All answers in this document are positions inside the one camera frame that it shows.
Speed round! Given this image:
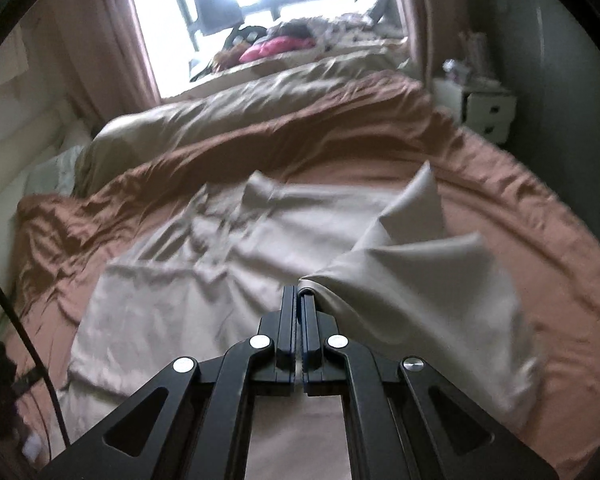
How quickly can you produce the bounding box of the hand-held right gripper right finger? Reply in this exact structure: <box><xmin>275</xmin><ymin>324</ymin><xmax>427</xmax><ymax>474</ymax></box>
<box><xmin>300</xmin><ymin>294</ymin><xmax>561</xmax><ymax>480</ymax></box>

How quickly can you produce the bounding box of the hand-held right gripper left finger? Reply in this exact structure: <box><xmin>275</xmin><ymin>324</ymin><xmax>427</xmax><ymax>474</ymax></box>
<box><xmin>40</xmin><ymin>286</ymin><xmax>299</xmax><ymax>480</ymax></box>

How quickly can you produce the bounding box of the beige garment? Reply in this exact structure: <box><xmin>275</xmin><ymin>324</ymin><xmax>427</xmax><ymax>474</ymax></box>
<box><xmin>55</xmin><ymin>162</ymin><xmax>543</xmax><ymax>480</ymax></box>

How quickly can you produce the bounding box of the pile of clothes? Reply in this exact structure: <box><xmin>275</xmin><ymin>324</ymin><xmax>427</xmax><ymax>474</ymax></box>
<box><xmin>275</xmin><ymin>16</ymin><xmax>411</xmax><ymax>52</ymax></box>

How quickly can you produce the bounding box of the pale green pillow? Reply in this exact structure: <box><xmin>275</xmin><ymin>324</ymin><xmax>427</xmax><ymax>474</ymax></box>
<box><xmin>25</xmin><ymin>145</ymin><xmax>88</xmax><ymax>196</ymax></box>

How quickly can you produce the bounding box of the beige duvet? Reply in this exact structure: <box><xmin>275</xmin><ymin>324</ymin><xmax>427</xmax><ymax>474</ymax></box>
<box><xmin>75</xmin><ymin>55</ymin><xmax>421</xmax><ymax>196</ymax></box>

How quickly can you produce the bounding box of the brown bed sheet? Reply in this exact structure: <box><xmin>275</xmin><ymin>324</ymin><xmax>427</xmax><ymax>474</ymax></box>
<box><xmin>5</xmin><ymin>72</ymin><xmax>600</xmax><ymax>471</ymax></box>

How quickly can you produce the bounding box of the white padded headboard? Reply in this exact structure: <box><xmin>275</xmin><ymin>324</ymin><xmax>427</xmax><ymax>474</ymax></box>
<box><xmin>0</xmin><ymin>25</ymin><xmax>96</xmax><ymax>321</ymax></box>

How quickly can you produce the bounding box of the red cloth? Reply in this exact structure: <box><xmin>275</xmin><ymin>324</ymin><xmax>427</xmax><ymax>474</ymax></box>
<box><xmin>237</xmin><ymin>36</ymin><xmax>316</xmax><ymax>63</ymax></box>

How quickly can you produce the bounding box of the white nightstand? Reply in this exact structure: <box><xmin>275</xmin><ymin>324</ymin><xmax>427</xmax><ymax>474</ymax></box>
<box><xmin>432</xmin><ymin>77</ymin><xmax>518</xmax><ymax>143</ymax></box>

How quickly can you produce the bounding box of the pink curtain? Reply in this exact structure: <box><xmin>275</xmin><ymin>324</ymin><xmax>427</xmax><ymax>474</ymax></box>
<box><xmin>390</xmin><ymin>0</ymin><xmax>431</xmax><ymax>81</ymax></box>
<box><xmin>95</xmin><ymin>0</ymin><xmax>163</xmax><ymax>121</ymax></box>

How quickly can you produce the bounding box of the black cable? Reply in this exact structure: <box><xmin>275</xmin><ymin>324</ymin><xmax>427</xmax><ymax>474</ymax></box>
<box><xmin>0</xmin><ymin>255</ymin><xmax>73</xmax><ymax>448</ymax></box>

